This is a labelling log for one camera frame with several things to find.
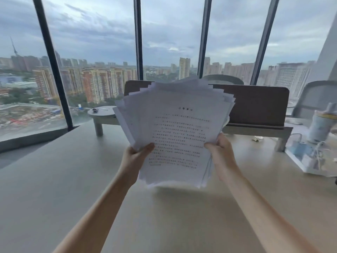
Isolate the person's right forearm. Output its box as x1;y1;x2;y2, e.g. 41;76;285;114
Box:
220;167;320;253

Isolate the stack of printed white papers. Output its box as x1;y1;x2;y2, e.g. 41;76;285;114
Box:
113;76;236;189

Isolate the person's right hand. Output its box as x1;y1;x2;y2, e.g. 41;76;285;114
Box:
204;133;239;182

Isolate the grey mesh office chair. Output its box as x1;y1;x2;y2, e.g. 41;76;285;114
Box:
291;80;337;119

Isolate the brown desk divider panel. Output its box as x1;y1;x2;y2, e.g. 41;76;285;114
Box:
124;80;290;130

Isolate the person's left forearm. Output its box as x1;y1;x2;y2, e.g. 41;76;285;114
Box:
53;170;132;253

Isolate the light blue small box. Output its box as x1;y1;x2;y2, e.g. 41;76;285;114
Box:
292;143;314;160

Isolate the grey monitor riser shelf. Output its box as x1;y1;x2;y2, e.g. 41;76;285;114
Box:
87;106;293;153

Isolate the grey office chair backrest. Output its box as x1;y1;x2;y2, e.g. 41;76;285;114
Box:
203;74;244;86

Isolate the white power strip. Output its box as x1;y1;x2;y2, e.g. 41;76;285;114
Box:
285;145;337;178

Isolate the white patterned bottle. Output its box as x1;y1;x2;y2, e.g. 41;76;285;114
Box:
308;103;337;145

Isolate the person's left hand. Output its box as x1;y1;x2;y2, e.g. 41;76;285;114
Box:
119;143;155;187

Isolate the black window frame post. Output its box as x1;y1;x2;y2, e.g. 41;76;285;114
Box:
32;0;74;131
197;0;213;79
250;0;280;86
133;0;144;81

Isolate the white cable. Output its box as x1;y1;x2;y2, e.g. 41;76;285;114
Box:
290;133;329;171

